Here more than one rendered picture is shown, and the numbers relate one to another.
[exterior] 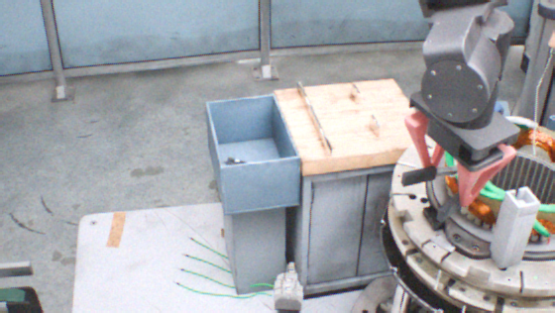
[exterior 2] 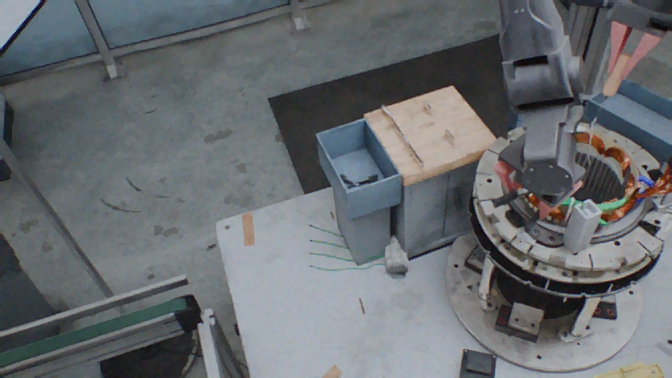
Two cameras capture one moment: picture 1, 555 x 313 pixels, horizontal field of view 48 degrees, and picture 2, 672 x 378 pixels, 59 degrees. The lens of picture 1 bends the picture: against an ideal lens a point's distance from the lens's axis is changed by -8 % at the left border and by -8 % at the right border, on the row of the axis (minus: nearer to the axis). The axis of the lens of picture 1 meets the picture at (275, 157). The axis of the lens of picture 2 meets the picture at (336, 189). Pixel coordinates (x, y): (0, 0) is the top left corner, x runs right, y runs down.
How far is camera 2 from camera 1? 0.31 m
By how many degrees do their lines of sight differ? 13
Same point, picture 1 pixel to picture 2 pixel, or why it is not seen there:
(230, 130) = (335, 149)
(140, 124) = (199, 91)
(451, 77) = (545, 172)
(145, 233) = (272, 227)
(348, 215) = (435, 201)
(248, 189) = (366, 202)
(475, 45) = (560, 143)
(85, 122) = (146, 97)
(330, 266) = (424, 235)
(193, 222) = (307, 210)
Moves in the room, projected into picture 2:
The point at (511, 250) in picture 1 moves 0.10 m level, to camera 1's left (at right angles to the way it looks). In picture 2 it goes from (581, 242) to (517, 253)
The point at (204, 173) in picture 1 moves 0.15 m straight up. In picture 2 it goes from (268, 129) to (263, 104)
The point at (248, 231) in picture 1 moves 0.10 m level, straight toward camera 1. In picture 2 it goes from (364, 224) to (377, 265)
